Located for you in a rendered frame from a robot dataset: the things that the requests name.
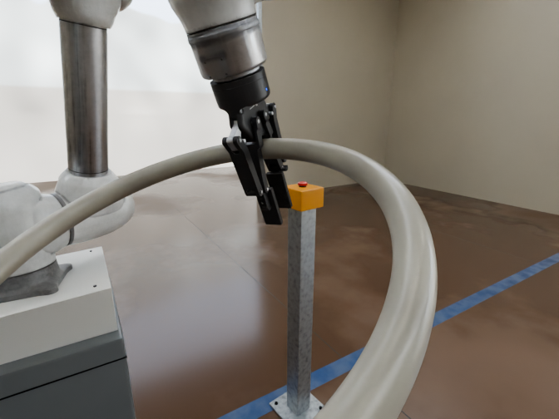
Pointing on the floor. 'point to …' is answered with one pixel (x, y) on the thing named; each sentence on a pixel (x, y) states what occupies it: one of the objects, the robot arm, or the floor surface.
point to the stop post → (300, 303)
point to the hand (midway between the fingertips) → (274, 199)
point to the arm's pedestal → (71, 382)
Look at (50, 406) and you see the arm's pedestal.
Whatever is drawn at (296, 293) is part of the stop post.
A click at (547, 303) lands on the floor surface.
